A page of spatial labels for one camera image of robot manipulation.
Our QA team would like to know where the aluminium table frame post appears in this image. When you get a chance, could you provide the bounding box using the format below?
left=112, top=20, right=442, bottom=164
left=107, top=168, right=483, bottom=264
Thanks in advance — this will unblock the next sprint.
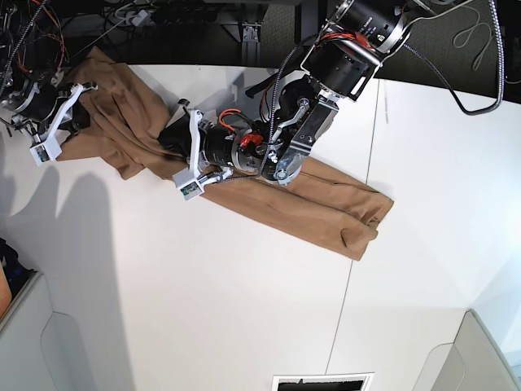
left=240, top=24, right=261, bottom=67

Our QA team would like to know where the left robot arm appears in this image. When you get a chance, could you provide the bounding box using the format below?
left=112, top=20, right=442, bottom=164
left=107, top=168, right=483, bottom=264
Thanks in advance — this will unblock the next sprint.
left=159, top=1, right=464, bottom=199

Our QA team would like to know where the white framed floor vent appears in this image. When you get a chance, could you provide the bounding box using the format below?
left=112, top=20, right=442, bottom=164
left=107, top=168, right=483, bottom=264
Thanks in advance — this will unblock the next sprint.
left=271, top=372, right=374, bottom=391

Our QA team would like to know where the white power strip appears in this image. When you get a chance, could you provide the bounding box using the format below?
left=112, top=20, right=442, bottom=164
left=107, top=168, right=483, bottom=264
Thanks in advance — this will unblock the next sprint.
left=115, top=10, right=152, bottom=27

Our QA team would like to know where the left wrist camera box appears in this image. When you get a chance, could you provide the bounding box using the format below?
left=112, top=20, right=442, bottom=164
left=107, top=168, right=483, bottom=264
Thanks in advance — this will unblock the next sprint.
left=173, top=168, right=204, bottom=201

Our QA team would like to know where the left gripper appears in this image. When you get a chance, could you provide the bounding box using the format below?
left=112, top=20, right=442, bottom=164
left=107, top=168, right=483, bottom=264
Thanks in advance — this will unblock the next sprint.
left=157, top=108, right=269, bottom=178

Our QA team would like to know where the brown t-shirt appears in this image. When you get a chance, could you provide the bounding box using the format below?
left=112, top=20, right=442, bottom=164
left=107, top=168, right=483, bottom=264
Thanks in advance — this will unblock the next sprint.
left=55, top=46, right=395, bottom=261

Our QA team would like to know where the right grey chair back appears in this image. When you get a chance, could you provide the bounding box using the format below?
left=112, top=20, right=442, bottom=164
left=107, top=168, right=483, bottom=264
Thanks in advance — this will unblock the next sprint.
left=414, top=310, right=520, bottom=391

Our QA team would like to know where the grey chair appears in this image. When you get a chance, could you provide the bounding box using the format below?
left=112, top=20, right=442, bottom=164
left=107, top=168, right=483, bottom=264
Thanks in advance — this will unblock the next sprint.
left=1, top=272, right=97, bottom=390
left=414, top=310, right=520, bottom=391

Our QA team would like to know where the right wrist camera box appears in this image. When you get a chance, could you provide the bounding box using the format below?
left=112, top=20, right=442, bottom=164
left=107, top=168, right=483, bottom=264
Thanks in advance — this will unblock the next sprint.
left=29, top=138, right=62, bottom=166

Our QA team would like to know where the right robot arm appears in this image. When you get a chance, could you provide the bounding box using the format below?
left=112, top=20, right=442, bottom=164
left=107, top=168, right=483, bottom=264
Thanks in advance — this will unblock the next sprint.
left=1, top=1, right=91, bottom=144

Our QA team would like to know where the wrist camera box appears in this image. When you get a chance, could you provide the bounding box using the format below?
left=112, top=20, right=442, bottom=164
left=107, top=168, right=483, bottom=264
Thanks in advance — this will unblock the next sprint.
left=173, top=168, right=204, bottom=201
left=29, top=138, right=62, bottom=166

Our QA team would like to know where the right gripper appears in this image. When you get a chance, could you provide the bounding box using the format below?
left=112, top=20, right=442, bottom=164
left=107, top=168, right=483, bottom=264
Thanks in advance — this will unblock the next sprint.
left=1, top=80, right=97, bottom=142

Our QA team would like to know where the left grey chair back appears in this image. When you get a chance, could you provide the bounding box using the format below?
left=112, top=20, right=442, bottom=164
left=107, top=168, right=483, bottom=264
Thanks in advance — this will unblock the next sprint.
left=1, top=272, right=97, bottom=390

